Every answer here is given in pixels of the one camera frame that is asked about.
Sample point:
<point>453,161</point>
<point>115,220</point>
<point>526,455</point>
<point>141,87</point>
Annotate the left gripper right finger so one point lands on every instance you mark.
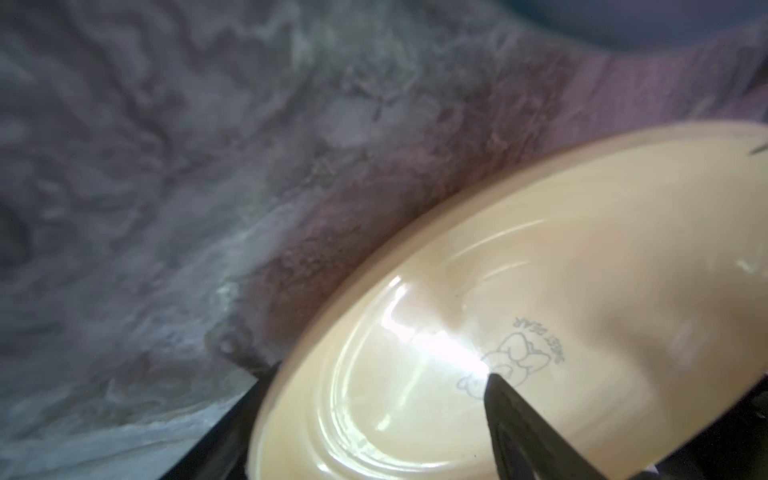
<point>524,445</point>

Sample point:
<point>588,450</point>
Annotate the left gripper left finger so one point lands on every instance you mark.
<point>221,453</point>

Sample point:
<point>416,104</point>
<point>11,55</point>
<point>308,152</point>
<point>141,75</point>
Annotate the pale yellow round plate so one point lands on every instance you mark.
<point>620,287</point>

